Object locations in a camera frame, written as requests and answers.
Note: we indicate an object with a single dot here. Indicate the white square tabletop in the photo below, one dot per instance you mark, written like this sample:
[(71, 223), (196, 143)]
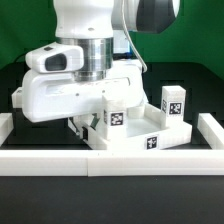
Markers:
[(143, 131)]

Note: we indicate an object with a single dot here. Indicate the white U-shaped fence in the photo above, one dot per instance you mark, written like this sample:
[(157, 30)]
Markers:
[(104, 163)]

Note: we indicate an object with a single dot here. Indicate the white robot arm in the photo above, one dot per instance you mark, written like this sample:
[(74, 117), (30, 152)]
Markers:
[(91, 25)]

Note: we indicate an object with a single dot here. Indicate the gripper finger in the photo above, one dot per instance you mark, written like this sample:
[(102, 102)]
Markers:
[(95, 120), (83, 131)]

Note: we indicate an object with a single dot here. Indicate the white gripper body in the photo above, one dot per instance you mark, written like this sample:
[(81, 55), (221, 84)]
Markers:
[(53, 87)]

